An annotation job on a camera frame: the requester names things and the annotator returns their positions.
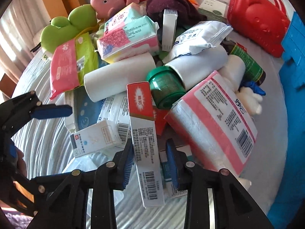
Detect red white toothpaste box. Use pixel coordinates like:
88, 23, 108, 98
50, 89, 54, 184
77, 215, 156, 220
127, 82, 164, 208

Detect white medicine box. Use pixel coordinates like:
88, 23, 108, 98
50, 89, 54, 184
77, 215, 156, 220
70, 120, 124, 158

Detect blue plastic storage crate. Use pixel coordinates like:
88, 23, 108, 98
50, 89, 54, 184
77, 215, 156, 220
267, 12, 304, 228

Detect pink green wipes pack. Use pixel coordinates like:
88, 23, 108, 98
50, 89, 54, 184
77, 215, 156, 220
50, 33, 99, 100

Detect pink white tissue pack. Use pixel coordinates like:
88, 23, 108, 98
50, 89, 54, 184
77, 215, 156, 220
165, 71, 258, 177

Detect green frog plush toy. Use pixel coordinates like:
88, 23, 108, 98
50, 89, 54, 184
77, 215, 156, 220
40, 4, 98, 54

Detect pink mint tissue pack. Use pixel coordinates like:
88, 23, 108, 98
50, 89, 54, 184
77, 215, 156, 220
97, 3, 159, 64

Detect green plastic jar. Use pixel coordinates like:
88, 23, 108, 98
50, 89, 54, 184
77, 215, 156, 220
146, 66, 186, 110

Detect dark green can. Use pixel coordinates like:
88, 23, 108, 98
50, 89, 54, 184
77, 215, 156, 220
222, 40, 266, 86

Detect white upright small box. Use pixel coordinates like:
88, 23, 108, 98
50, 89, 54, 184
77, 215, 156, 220
162, 9, 178, 52

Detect dark purple cloth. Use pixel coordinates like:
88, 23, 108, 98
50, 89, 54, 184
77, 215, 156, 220
146, 0, 207, 26

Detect white blue wipes pack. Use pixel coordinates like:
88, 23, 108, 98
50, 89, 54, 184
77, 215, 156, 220
162, 21, 233, 64

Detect white green carton box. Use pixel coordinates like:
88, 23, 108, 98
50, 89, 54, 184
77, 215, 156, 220
198, 0, 227, 23

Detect red plastic toy case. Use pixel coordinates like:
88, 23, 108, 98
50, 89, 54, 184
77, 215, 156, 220
227, 0, 290, 58

